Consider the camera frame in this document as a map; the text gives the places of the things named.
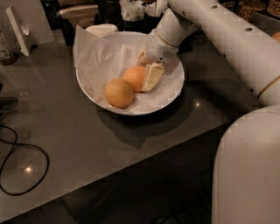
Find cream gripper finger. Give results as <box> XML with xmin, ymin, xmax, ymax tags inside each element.
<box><xmin>141</xmin><ymin>62</ymin><xmax>165</xmax><ymax>92</ymax></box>
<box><xmin>136</xmin><ymin>48</ymin><xmax>153</xmax><ymax>67</ymax></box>

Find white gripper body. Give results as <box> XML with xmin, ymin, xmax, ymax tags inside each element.
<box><xmin>145</xmin><ymin>30</ymin><xmax>178</xmax><ymax>63</ymax></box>

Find orange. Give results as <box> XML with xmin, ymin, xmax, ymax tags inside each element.
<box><xmin>105</xmin><ymin>78</ymin><xmax>134</xmax><ymax>109</ymax></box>
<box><xmin>122</xmin><ymin>66</ymin><xmax>145</xmax><ymax>93</ymax></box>

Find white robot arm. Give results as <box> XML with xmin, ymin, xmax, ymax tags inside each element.
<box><xmin>138</xmin><ymin>0</ymin><xmax>280</xmax><ymax>224</ymax></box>

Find white bowl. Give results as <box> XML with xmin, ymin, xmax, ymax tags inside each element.
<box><xmin>75</xmin><ymin>31</ymin><xmax>186</xmax><ymax>117</ymax></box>

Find black cup with sachets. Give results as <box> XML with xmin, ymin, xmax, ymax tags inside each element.
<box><xmin>144</xmin><ymin>0</ymin><xmax>168</xmax><ymax>27</ymax></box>

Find black cup with napkins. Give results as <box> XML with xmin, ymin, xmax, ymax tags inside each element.
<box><xmin>120</xmin><ymin>0</ymin><xmax>145</xmax><ymax>32</ymax></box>

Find white paper liner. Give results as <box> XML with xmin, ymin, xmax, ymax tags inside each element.
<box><xmin>73</xmin><ymin>24</ymin><xmax>185</xmax><ymax>116</ymax></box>

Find stack of brown trays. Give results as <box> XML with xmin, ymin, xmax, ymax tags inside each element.
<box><xmin>56</xmin><ymin>0</ymin><xmax>100</xmax><ymax>46</ymax></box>

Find jar of nuts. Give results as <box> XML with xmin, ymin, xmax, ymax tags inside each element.
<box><xmin>236</xmin><ymin>2</ymin><xmax>254</xmax><ymax>22</ymax></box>

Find glass jar with label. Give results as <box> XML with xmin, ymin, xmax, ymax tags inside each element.
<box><xmin>0</xmin><ymin>31</ymin><xmax>17</xmax><ymax>66</ymax></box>

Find white stand board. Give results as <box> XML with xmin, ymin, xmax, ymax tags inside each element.
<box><xmin>6</xmin><ymin>6</ymin><xmax>31</xmax><ymax>56</ymax></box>

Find dark object at left edge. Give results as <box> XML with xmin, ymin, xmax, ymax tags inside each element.
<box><xmin>0</xmin><ymin>97</ymin><xmax>18</xmax><ymax>113</ymax></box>

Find black cables on floor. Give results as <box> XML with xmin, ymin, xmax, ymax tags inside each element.
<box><xmin>150</xmin><ymin>169</ymin><xmax>214</xmax><ymax>224</ymax></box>

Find black cable on table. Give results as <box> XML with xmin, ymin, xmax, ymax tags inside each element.
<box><xmin>0</xmin><ymin>124</ymin><xmax>50</xmax><ymax>197</ymax></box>

